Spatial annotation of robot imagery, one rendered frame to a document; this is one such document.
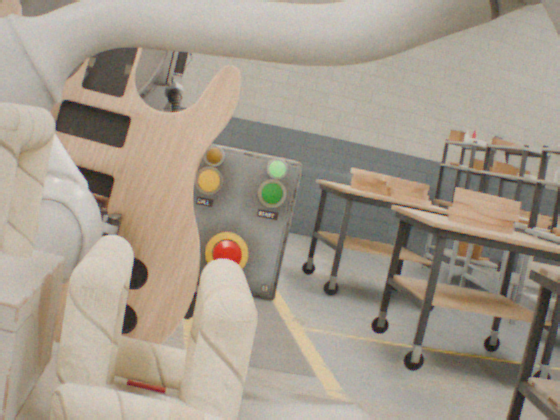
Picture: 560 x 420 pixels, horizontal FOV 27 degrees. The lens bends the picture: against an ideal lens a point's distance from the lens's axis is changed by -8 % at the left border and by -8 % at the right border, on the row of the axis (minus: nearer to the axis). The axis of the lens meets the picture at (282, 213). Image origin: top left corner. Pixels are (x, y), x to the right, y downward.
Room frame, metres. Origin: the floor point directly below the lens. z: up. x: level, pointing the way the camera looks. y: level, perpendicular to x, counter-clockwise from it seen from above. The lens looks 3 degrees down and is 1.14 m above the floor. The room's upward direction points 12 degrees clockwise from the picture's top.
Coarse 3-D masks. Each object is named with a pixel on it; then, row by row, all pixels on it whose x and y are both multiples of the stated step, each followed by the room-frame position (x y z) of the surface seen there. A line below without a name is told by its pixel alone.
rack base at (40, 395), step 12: (48, 372) 0.84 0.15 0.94; (36, 384) 0.79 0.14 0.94; (48, 384) 0.80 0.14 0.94; (120, 384) 0.87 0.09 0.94; (36, 396) 0.76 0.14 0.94; (48, 396) 0.77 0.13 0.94; (144, 396) 0.85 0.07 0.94; (156, 396) 0.86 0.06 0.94; (168, 396) 0.87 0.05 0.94; (24, 408) 0.72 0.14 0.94; (36, 408) 0.73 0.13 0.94; (48, 408) 0.74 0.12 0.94
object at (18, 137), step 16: (0, 144) 0.67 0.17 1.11; (16, 144) 0.68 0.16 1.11; (0, 160) 0.68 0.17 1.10; (16, 160) 0.69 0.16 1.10; (0, 176) 0.68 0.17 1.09; (0, 192) 0.68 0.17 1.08; (0, 208) 0.68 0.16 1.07; (0, 224) 0.68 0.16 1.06; (0, 240) 0.68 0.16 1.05; (0, 256) 0.69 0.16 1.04
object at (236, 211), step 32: (224, 160) 1.73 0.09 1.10; (256, 160) 1.73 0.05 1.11; (288, 160) 1.75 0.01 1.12; (224, 192) 1.73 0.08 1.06; (256, 192) 1.74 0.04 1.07; (288, 192) 1.74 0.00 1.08; (224, 224) 1.73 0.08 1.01; (256, 224) 1.74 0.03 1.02; (288, 224) 1.75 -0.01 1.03; (256, 256) 1.74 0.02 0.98; (256, 288) 1.74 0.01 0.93
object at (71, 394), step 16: (64, 384) 0.68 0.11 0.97; (64, 400) 0.67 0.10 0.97; (80, 400) 0.67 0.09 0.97; (96, 400) 0.67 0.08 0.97; (112, 400) 0.68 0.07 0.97; (128, 400) 0.68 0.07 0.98; (144, 400) 0.68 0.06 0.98; (160, 400) 0.69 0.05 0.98; (64, 416) 0.67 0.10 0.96; (80, 416) 0.67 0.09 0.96; (96, 416) 0.67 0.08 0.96; (112, 416) 0.67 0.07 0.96; (128, 416) 0.67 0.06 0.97; (144, 416) 0.67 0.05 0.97; (160, 416) 0.68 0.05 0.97; (176, 416) 0.68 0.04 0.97; (192, 416) 0.68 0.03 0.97; (208, 416) 0.68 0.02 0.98
